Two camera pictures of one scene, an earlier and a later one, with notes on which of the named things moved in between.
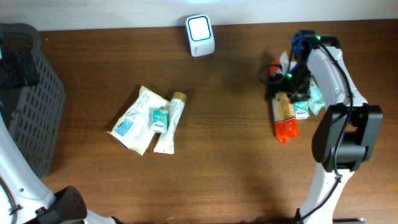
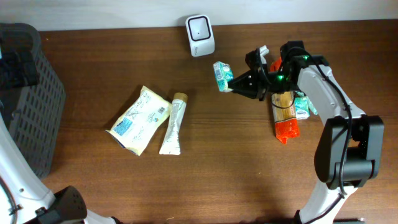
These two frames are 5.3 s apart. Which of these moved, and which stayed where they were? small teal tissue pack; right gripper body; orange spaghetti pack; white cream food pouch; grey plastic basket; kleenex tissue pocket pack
Moved: small teal tissue pack; right gripper body
Stayed: kleenex tissue pocket pack; orange spaghetti pack; white cream food pouch; grey plastic basket
